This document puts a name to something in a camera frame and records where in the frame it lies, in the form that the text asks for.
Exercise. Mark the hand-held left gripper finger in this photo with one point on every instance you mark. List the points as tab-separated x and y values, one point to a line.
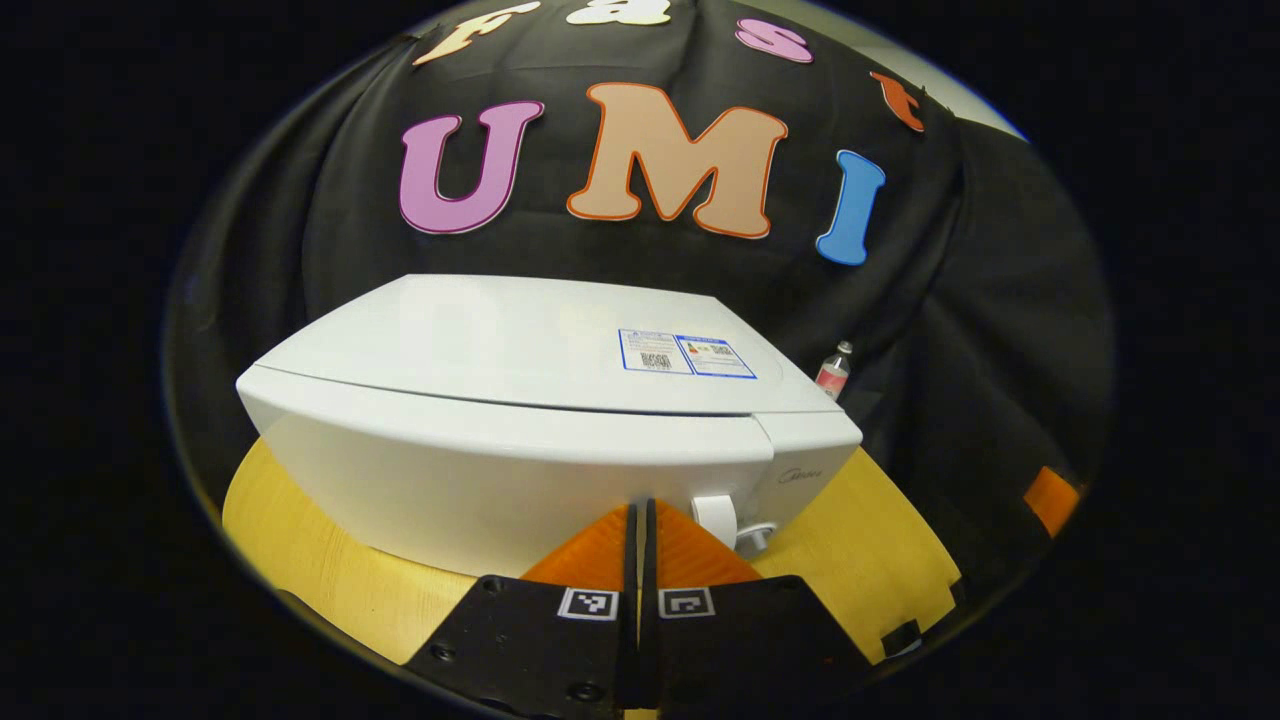
650	610
625	610

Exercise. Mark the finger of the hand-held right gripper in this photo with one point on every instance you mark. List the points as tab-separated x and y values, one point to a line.
1050	500

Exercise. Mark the white microwave oven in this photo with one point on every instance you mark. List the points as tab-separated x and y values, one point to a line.
480	440

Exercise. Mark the small pink label bottle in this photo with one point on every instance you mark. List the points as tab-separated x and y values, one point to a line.
833	375

